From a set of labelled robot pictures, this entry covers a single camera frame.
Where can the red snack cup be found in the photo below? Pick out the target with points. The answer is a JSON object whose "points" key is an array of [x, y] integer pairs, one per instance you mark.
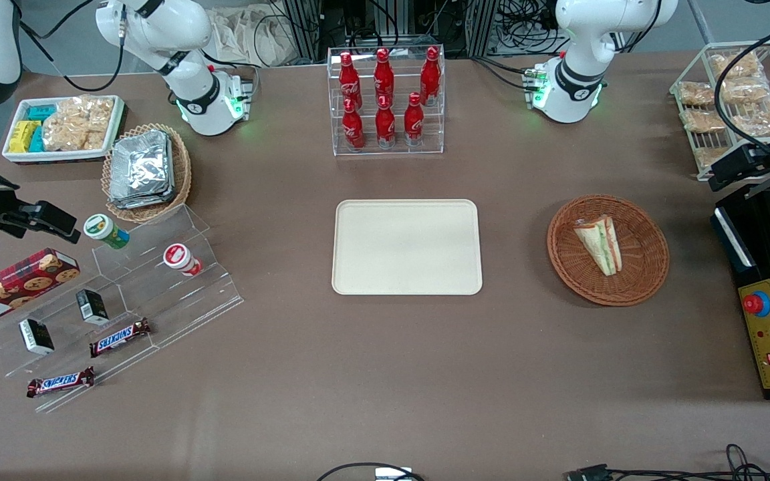
{"points": [[181, 259]]}

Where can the beige cloth bag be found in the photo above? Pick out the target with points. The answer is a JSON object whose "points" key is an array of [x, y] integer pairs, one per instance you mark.
{"points": [[251, 33]]}

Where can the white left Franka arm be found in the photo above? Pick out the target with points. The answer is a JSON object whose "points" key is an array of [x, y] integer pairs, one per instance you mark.
{"points": [[585, 40]]}

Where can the green snack cup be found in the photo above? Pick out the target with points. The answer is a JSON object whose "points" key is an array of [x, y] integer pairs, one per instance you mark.
{"points": [[105, 230]]}

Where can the yellow snack pack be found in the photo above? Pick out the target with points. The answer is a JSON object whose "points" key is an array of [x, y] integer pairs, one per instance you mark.
{"points": [[22, 135]]}

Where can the red tartan cookie box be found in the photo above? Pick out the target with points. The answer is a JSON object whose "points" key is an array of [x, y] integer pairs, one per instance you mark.
{"points": [[17, 284]]}

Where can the small black box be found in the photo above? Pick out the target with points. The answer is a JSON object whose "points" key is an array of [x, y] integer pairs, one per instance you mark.
{"points": [[37, 336], [93, 306]]}

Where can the teal snack pack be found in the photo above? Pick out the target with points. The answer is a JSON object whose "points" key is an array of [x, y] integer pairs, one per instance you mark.
{"points": [[41, 113], [37, 140]]}

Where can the red cola bottle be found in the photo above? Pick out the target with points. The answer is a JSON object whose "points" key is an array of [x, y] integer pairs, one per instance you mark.
{"points": [[353, 130], [383, 77], [430, 75], [385, 127], [349, 80], [414, 123]]}

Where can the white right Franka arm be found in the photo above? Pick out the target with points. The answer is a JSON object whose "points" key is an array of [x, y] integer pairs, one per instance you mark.
{"points": [[184, 27]]}

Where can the white rectangular snack tray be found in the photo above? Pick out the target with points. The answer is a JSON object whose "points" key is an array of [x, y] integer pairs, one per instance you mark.
{"points": [[17, 157]]}

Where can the silver foil pack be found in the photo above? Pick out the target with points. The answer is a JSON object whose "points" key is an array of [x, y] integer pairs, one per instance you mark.
{"points": [[139, 164], [144, 202]]}

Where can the oval wicker basket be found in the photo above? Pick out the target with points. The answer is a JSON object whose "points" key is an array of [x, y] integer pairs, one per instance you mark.
{"points": [[181, 174]]}

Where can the brown Snickers bar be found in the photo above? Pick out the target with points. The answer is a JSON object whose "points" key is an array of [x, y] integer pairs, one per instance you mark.
{"points": [[61, 381], [119, 337]]}

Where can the cream plastic tray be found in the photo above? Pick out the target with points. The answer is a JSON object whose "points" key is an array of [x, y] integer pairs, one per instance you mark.
{"points": [[406, 247]]}

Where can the round brown wicker basket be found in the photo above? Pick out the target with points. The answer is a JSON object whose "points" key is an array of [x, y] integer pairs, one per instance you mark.
{"points": [[639, 267]]}

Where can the small white plug box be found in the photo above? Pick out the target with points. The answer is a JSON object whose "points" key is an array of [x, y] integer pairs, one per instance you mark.
{"points": [[393, 474]]}

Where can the clear bag of brown snacks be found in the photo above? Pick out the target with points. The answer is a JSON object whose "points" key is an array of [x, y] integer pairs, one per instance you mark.
{"points": [[709, 155], [696, 93], [734, 65], [701, 121], [759, 120], [746, 90]]}

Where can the clear acrylic bottle rack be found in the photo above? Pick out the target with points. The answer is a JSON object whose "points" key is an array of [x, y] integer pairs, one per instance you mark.
{"points": [[385, 152]]}

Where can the clear bag of rice crackers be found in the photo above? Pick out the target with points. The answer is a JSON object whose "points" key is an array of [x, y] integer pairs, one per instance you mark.
{"points": [[77, 123]]}

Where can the red emergency stop button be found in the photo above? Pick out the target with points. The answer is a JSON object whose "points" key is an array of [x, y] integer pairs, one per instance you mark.
{"points": [[754, 304]]}

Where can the triangle sandwich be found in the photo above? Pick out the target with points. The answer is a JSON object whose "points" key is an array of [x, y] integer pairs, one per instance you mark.
{"points": [[599, 244]]}

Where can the clear acrylic stepped display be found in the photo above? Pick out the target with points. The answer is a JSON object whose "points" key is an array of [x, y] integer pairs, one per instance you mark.
{"points": [[178, 307]]}

